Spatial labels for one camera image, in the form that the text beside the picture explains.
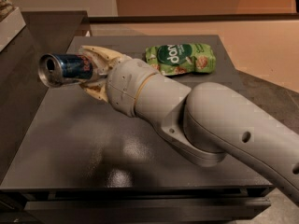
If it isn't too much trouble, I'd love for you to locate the dark side counter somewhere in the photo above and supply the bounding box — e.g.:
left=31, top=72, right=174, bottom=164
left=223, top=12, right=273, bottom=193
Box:
left=0, top=10, right=91, bottom=182

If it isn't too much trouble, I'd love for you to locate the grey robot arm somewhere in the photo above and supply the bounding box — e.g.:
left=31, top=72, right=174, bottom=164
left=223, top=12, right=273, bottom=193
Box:
left=79, top=46, right=299, bottom=203

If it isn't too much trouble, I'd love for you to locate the green snack bag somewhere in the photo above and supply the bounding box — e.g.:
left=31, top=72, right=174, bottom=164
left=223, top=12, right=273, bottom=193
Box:
left=145, top=43, right=216, bottom=77

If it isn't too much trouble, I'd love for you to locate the white box on counter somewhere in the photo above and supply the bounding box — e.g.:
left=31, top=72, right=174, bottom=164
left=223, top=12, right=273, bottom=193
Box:
left=0, top=0, right=25, bottom=52

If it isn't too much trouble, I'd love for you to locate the silver blue redbull can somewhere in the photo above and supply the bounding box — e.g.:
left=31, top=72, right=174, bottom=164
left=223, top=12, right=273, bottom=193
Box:
left=38, top=54, right=107, bottom=88

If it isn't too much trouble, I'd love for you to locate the grey drawer front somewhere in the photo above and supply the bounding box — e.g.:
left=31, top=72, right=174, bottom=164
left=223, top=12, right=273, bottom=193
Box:
left=25, top=198, right=271, bottom=224

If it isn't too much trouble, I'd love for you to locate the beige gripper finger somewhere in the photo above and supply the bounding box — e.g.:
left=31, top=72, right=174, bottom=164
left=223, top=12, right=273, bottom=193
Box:
left=78, top=46, right=131, bottom=74
left=80, top=81, right=108, bottom=102

